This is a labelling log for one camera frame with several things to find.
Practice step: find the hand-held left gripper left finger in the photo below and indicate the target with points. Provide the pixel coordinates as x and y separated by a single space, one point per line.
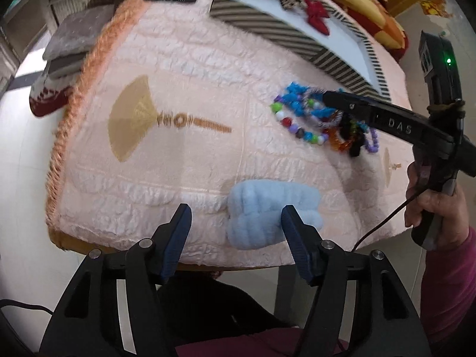
174 240

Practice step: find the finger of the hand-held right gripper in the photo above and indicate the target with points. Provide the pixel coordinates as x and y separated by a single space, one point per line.
349 106

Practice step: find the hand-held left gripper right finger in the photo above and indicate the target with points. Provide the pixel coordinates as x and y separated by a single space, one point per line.
296 240

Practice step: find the black scrunchie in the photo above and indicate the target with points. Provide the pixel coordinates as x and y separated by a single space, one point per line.
355 145

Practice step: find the light blue fluffy scrunchie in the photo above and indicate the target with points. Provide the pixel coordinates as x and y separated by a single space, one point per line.
260 212

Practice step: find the striped cardboard tray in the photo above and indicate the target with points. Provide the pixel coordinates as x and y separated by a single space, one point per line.
293 18

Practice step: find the person's right forearm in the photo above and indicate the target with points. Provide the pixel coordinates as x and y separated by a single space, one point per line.
453 286

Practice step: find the person's right hand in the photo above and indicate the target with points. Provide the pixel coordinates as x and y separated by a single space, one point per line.
446 215

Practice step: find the yellow orange scrap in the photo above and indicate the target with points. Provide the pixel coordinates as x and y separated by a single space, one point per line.
433 7

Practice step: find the dark cloth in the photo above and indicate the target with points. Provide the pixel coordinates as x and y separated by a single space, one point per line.
223 305

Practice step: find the red fabric bow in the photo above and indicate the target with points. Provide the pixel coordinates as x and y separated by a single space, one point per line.
316 15

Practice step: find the red yellow blanket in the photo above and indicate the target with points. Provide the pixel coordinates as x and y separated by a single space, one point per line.
372 3

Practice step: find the pink quilted table cover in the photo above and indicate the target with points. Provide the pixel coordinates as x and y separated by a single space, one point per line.
178 81

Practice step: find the red white knitted cloth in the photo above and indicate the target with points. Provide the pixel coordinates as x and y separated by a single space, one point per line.
48 98

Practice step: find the grey cushion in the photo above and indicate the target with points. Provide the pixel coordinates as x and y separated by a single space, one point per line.
78 31

